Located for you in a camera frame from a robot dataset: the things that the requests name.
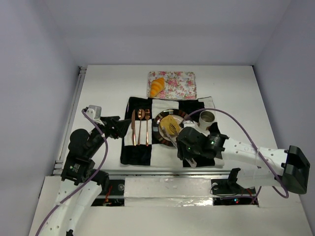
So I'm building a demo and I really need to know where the sliced bread piece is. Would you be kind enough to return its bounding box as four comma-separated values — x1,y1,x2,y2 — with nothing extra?
160,115,181,135

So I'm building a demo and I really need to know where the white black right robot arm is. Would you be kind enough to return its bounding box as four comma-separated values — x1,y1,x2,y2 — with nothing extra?
177,127,310,195

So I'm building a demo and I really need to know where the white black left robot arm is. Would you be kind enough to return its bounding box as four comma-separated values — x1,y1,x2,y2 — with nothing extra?
35,116,131,236

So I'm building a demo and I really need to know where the copper knife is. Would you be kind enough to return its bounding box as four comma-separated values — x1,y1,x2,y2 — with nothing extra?
131,110,136,146

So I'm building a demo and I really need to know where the dark rimmed beige plate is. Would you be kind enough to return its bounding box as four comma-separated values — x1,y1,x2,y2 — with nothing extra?
152,109,188,147

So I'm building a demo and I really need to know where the silver metal cup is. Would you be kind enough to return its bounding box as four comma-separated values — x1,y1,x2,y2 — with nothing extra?
198,111,216,130

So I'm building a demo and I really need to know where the copper spoon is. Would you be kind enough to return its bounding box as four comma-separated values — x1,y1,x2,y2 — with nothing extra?
137,109,145,145

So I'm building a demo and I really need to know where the black white checkered cloth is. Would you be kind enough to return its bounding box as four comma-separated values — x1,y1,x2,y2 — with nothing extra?
120,96,215,169

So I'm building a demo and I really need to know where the copper fork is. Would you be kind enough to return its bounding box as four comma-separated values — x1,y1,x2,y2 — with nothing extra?
145,109,150,146

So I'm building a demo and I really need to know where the floral rectangular tray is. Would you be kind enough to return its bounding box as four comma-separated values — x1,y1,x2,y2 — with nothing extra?
147,71,197,100

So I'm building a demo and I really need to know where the orange croissant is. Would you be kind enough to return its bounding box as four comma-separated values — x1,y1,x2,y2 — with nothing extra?
150,77,165,97

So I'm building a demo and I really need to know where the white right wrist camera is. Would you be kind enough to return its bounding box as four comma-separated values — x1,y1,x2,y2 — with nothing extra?
186,159,197,168

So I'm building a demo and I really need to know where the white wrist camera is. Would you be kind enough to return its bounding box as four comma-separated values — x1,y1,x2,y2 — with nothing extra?
85,105,101,120
186,159,197,168

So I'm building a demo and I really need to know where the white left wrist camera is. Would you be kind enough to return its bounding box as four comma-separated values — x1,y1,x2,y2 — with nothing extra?
85,105,101,120

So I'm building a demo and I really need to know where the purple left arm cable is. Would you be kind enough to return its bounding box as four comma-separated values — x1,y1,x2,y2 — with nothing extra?
34,108,109,236

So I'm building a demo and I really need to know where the aluminium frame rail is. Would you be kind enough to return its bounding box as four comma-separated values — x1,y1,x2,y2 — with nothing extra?
51,66,87,176

